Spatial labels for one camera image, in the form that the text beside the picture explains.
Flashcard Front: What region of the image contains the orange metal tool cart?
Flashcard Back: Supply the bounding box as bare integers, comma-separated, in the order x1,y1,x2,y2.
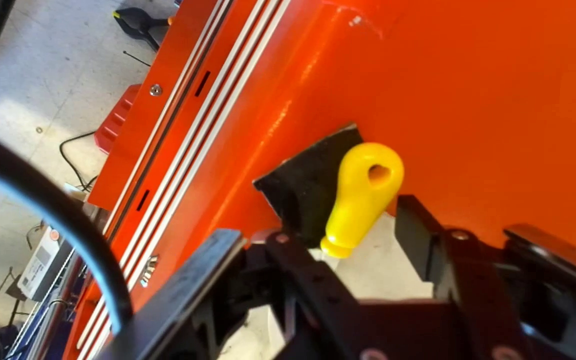
60,0,576,360

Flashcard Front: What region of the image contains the yellow plastic bulb-shaped object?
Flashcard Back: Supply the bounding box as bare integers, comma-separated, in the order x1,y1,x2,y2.
317,139,406,262

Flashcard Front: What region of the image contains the black floor cable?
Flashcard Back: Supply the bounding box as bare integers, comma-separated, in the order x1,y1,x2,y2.
57,127,101,194

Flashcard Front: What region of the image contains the white electronic box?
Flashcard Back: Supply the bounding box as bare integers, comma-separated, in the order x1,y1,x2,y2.
16,223,73,303

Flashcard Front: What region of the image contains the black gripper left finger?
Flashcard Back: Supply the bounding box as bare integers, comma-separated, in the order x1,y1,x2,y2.
253,122,369,360

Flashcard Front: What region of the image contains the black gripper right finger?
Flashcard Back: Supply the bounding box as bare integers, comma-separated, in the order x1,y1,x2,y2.
394,194,529,360

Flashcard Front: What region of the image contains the thick black curved cable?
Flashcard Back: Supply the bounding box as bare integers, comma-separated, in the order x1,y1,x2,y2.
0,122,136,335

